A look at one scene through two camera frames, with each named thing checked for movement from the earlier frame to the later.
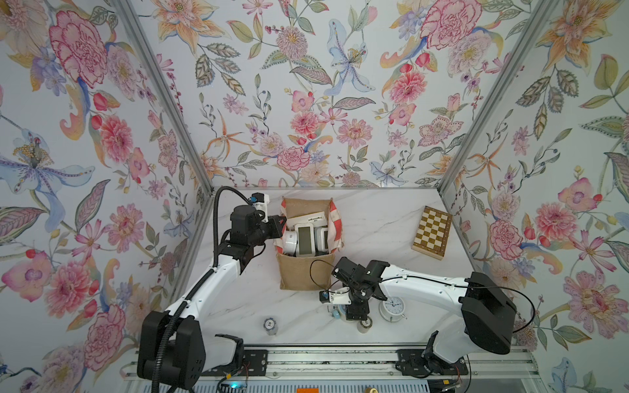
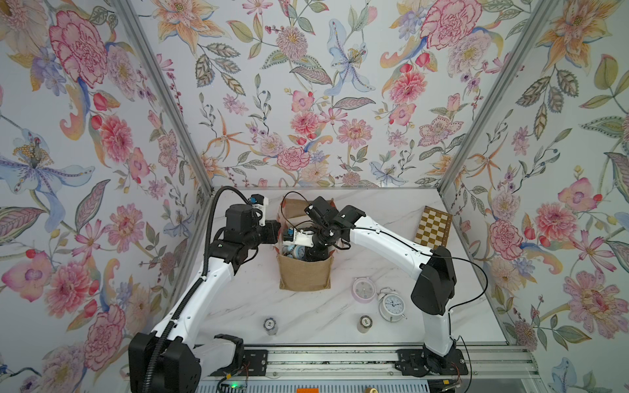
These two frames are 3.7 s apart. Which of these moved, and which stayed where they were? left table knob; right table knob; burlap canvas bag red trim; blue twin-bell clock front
Moved: blue twin-bell clock front
Stayed: right table knob; left table knob; burlap canvas bag red trim
